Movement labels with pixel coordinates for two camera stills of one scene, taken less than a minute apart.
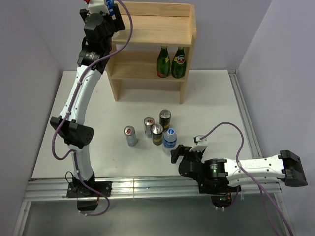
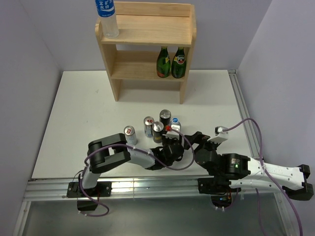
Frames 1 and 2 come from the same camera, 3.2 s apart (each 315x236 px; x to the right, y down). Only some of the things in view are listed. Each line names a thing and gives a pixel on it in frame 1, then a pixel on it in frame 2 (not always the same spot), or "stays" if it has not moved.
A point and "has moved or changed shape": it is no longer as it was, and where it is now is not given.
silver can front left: x=129 y=131 stays
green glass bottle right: x=178 y=64 stays
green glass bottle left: x=163 y=64 stays
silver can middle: x=148 y=121 stays
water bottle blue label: x=170 y=141 has moved or changed shape
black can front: x=157 y=131 stays
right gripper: x=185 y=151 → x=200 y=138
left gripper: x=117 y=25 → x=164 y=138
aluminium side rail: x=255 y=150 stays
